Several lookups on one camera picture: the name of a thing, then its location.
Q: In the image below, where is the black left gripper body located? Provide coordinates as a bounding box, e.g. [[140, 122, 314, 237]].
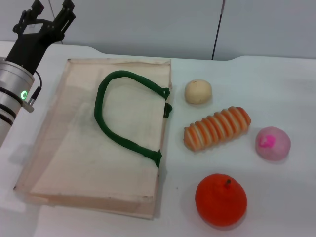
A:
[[5, 20, 65, 75]]

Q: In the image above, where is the white handbag with green handle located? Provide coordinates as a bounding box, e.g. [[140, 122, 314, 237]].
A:
[[13, 58, 173, 220]]

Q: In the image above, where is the striped orange bread loaf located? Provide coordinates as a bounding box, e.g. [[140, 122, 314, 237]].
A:
[[183, 106, 252, 152]]

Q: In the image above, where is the thin dark background pole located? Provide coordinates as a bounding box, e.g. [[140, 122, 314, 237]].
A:
[[211, 0, 227, 61]]

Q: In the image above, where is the round beige bun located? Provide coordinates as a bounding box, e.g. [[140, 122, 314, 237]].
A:
[[184, 79, 213, 105]]

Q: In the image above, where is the orange fruit with stem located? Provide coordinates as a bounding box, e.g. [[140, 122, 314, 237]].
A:
[[195, 173, 248, 228]]

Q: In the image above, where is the round pink bun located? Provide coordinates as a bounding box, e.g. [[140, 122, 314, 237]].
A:
[[255, 126, 291, 161]]

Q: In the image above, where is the black cable with silver plug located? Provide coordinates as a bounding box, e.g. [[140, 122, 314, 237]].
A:
[[24, 71, 43, 113]]

